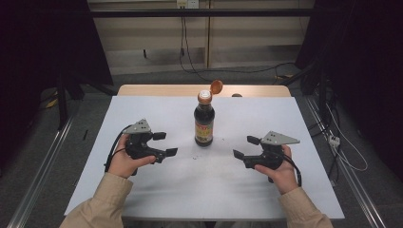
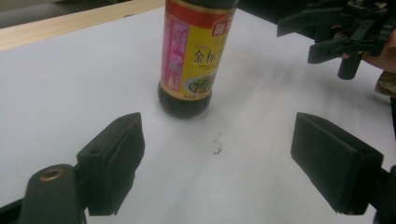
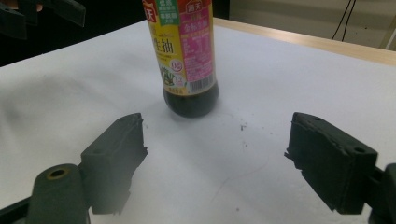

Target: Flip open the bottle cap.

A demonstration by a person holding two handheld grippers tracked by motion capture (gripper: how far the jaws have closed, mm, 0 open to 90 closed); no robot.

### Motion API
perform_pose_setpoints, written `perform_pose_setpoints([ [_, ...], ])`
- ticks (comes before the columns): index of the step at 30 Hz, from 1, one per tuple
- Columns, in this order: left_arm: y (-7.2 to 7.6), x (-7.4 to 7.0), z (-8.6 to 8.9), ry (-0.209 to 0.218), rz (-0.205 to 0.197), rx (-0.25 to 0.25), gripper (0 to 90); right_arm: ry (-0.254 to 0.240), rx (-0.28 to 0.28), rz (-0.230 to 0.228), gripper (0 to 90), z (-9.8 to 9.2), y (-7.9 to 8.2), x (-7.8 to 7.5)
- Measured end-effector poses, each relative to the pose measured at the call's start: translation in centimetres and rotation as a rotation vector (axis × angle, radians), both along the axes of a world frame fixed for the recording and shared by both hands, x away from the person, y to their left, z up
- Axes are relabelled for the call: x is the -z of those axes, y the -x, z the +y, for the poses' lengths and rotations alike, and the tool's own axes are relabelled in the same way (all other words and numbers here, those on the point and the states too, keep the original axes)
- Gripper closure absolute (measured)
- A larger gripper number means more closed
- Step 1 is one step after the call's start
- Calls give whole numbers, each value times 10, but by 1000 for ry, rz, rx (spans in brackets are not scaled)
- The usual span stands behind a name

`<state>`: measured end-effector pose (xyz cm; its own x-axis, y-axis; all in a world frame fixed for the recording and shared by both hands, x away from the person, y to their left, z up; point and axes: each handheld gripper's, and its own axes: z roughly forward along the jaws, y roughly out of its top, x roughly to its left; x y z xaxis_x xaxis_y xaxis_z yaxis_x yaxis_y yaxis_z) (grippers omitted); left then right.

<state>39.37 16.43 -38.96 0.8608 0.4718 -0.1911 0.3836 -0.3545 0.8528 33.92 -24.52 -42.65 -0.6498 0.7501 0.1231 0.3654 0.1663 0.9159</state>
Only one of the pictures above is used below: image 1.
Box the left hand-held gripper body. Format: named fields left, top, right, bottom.
left=123, top=118, right=167, bottom=164

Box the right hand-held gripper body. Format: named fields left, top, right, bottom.
left=242, top=130, right=300, bottom=171

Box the dark soy sauce bottle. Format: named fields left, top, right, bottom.
left=193, top=79, right=224, bottom=148

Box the person's left hand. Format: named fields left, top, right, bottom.
left=107, top=134, right=158, bottom=179

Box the person's right hand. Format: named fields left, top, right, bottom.
left=254, top=144, right=300, bottom=196

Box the white table cover sheet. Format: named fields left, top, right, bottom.
left=64, top=95, right=346, bottom=220

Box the wooden table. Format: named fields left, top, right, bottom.
left=117, top=84, right=292, bottom=98

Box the black metal stand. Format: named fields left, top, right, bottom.
left=56, top=70, right=70, bottom=131

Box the black horizontal bar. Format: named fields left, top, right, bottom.
left=89, top=8, right=316, bottom=18

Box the dark curtain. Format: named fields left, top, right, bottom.
left=296, top=0, right=403, bottom=181
left=0, top=0, right=114, bottom=165

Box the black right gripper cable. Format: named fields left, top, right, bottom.
left=278, top=151, right=303, bottom=188

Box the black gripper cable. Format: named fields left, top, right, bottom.
left=278, top=151, right=303, bottom=188
left=104, top=124, right=133, bottom=174

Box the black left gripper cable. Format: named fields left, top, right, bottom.
left=104, top=124, right=133, bottom=174

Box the white floor cable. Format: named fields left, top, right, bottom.
left=325, top=104, right=369, bottom=173

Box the metal floor rail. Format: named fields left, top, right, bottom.
left=7, top=116, right=76, bottom=228
left=304, top=95, right=387, bottom=228

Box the black hanging cable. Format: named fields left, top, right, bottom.
left=179, top=15, right=297, bottom=84

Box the white wall socket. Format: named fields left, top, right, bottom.
left=176, top=0, right=201, bottom=10

